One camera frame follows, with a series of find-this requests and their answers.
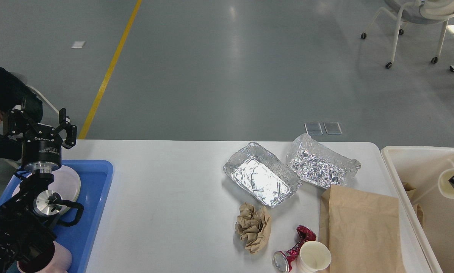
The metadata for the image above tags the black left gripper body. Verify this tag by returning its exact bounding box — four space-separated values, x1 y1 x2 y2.
21 135 63 173

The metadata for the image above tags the white chair on left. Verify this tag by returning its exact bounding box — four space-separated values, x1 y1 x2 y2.
12 72 59 115

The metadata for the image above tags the white plastic bin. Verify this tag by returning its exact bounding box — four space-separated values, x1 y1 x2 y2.
381 146 454 273

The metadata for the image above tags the seated person in black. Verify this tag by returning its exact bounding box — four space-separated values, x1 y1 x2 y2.
0 67 43 162

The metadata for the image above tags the brown paper bag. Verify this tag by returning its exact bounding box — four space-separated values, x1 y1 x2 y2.
318 185 405 273

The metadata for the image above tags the aluminium foil tray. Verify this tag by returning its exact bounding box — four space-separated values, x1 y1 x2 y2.
222 142 302 208

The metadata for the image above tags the pink mug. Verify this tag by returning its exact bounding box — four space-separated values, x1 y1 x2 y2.
16 241 72 273

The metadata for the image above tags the crumpled brown paper ball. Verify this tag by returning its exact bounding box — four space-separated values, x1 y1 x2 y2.
235 202 272 254

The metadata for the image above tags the clear floor plate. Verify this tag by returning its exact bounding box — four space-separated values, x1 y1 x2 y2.
304 122 324 135
323 122 343 135

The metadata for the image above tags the crushed red soda can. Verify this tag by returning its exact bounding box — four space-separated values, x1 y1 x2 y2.
272 225 317 273

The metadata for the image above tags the white office chair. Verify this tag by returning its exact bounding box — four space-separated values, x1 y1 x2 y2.
360 0 454 69

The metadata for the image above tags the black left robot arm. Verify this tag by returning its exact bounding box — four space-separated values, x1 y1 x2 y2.
0 102 84 273

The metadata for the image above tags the pink plate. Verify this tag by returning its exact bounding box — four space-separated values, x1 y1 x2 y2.
11 162 81 217

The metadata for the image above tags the clear floor plate left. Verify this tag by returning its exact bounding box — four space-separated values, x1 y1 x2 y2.
304 122 324 135

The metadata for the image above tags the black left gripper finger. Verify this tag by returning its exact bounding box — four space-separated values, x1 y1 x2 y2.
53 108 77 150
3 100 57 142

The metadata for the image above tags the clear floor plate right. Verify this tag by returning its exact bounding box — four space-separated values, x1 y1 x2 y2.
323 122 343 135

